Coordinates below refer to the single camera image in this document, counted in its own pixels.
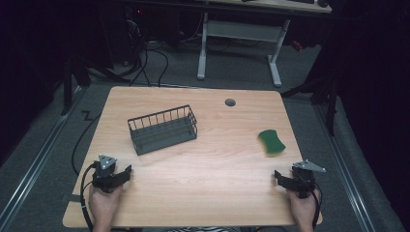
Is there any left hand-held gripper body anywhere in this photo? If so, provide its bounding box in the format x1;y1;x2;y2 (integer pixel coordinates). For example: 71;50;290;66
92;154;121;194

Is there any person's right hand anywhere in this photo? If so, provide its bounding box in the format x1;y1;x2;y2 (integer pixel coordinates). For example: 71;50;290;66
286;188;321;232

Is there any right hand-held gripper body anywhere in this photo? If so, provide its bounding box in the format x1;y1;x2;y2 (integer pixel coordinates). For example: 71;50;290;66
288;159;327;199

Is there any person's left hand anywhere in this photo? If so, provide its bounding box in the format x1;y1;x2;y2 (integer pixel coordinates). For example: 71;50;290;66
88;184;124;232

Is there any black floor cable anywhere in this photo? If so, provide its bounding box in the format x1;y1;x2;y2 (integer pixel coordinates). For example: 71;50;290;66
71;110;103;177

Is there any green sponge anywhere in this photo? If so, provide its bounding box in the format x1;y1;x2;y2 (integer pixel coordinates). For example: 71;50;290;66
256;129;287;157

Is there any bundle of black cables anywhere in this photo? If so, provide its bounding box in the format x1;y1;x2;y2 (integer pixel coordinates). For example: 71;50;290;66
124;13;170;88

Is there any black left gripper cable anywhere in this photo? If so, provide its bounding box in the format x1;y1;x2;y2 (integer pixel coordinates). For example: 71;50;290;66
79;161;99;232

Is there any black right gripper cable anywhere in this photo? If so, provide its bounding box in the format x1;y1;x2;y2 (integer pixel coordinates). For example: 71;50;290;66
309;182;324;230

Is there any white-legged desk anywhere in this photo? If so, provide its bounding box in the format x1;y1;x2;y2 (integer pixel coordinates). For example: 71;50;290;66
196;0;334;88

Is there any metal floor rail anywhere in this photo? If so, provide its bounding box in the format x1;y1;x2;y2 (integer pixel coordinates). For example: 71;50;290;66
312;103;377;232
0;84;90;228

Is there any person's striped clothing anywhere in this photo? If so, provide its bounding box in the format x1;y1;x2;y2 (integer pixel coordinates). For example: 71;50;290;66
164;225;240;232

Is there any black metal stand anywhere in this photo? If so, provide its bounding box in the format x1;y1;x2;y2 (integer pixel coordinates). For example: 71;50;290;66
279;72;340;137
60;56;93;117

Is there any black wire basket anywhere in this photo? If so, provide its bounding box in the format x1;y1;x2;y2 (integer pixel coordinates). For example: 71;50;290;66
127;103;198;157

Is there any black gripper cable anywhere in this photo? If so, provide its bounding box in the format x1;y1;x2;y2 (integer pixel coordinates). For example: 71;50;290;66
79;161;99;232
309;182;324;230

